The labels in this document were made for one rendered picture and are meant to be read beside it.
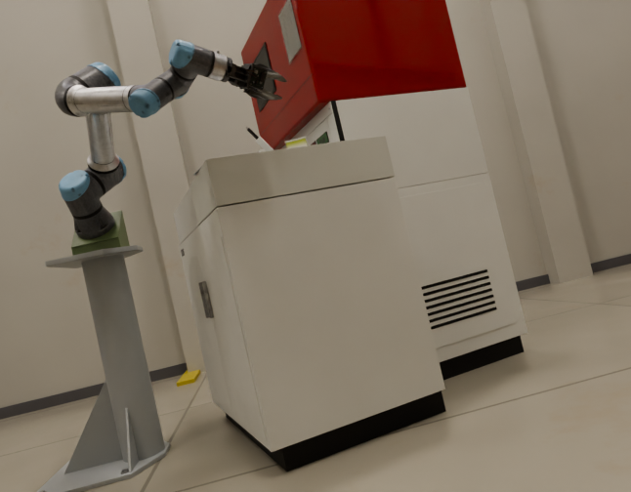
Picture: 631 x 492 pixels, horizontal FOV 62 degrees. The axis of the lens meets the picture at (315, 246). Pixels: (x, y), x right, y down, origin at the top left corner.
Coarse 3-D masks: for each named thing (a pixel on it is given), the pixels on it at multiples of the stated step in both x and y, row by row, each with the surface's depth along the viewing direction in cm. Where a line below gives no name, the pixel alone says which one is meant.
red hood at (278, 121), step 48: (288, 0) 219; (336, 0) 221; (384, 0) 229; (432, 0) 239; (288, 48) 228; (336, 48) 218; (384, 48) 226; (432, 48) 236; (288, 96) 239; (336, 96) 215
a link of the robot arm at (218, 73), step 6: (216, 54) 150; (216, 60) 149; (222, 60) 150; (228, 60) 153; (216, 66) 150; (222, 66) 150; (228, 66) 152; (216, 72) 151; (222, 72) 151; (210, 78) 153; (216, 78) 153; (222, 78) 153
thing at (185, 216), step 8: (184, 200) 207; (192, 200) 190; (184, 208) 211; (192, 208) 193; (176, 216) 234; (184, 216) 214; (192, 216) 196; (176, 224) 238; (184, 224) 218; (192, 224) 199; (184, 232) 223
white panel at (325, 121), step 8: (328, 104) 216; (336, 104) 215; (320, 112) 224; (328, 112) 217; (336, 112) 214; (312, 120) 233; (320, 120) 225; (328, 120) 218; (336, 120) 214; (304, 128) 243; (312, 128) 235; (320, 128) 227; (328, 128) 220; (336, 128) 214; (296, 136) 253; (304, 136) 245; (312, 136) 237; (320, 136) 228; (328, 136) 221; (336, 136) 215
